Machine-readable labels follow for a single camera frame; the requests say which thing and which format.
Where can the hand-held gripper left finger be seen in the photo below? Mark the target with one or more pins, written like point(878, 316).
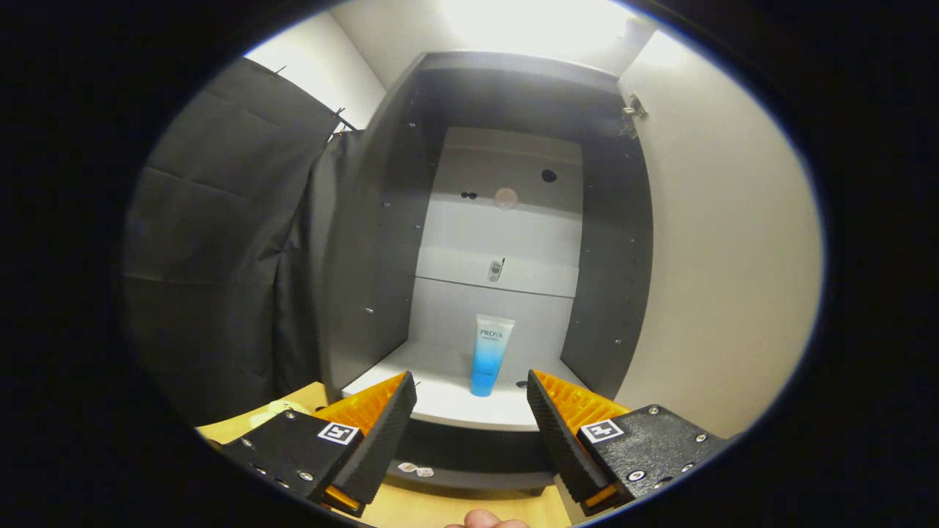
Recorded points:
point(381, 440)

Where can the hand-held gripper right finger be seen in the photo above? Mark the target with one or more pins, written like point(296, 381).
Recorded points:
point(561, 440)

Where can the blue white cosmetic tube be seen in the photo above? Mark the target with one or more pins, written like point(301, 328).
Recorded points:
point(490, 359)

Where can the white cabinet shelf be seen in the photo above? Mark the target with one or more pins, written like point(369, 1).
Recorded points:
point(440, 400)

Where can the dark gray cabinet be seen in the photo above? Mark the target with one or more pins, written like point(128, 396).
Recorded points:
point(381, 257)

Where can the black backdrop cloth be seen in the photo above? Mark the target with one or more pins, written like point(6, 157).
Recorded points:
point(220, 257)

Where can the metal door hinge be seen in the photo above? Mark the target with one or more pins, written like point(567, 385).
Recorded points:
point(634, 110)

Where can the large ceiling light panel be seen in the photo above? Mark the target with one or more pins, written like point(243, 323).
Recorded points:
point(528, 18)

